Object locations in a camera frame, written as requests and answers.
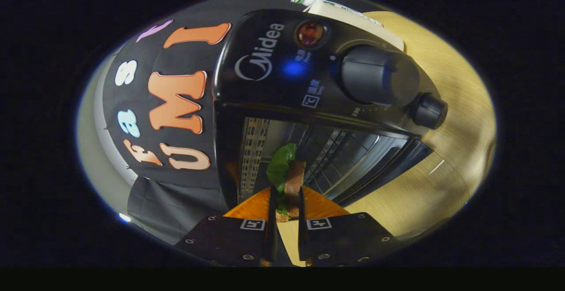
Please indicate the lettuce sandwich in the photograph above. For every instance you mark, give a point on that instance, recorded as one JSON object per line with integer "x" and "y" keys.
{"x": 291, "y": 180}

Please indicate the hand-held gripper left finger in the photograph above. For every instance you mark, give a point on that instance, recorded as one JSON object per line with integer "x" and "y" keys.
{"x": 229, "y": 238}

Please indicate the black toaster oven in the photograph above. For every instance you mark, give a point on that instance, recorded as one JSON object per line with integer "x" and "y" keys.
{"x": 282, "y": 83}

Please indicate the white pop-up toaster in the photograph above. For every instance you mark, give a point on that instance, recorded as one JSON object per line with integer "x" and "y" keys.
{"x": 362, "y": 21}

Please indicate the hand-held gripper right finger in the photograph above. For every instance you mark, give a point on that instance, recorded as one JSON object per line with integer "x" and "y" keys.
{"x": 344, "y": 238}

